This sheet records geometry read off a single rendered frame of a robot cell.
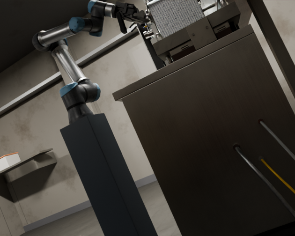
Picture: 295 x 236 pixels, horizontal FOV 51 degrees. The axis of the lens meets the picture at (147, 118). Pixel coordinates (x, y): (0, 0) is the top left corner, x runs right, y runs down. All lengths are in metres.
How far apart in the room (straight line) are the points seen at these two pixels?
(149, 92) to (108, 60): 4.11
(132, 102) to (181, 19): 0.53
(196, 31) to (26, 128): 5.41
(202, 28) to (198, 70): 0.19
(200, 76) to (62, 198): 5.24
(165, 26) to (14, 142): 5.45
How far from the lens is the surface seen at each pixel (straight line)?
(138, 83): 1.38
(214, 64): 1.34
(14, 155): 6.31
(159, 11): 1.70
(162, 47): 1.44
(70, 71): 2.01
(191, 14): 1.66
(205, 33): 1.41
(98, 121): 1.78
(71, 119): 1.79
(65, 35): 1.85
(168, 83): 1.35
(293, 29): 4.90
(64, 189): 6.23
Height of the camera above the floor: 0.63
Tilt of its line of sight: 4 degrees up
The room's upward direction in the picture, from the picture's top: 24 degrees counter-clockwise
